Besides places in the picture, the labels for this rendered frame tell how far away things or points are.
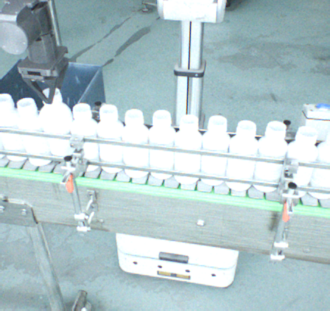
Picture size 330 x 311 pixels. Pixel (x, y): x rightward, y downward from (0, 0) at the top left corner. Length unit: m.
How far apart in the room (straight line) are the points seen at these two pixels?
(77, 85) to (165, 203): 0.77
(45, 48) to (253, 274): 1.50
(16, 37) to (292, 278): 1.65
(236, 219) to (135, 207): 0.24
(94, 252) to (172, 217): 1.13
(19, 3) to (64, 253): 1.51
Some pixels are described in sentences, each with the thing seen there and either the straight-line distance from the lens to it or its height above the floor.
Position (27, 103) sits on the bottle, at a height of 1.15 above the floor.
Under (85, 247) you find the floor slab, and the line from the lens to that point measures 2.12.
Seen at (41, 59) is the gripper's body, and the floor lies 1.29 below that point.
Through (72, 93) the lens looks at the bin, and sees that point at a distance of 1.63.
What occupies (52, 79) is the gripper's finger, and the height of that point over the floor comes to 1.25.
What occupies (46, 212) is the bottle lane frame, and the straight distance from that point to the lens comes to 1.12.
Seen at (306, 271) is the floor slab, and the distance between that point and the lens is 2.11.
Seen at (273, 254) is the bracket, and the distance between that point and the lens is 0.98.
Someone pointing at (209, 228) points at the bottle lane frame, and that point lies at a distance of 1.01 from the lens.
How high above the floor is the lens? 1.67
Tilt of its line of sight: 40 degrees down
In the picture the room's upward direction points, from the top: straight up
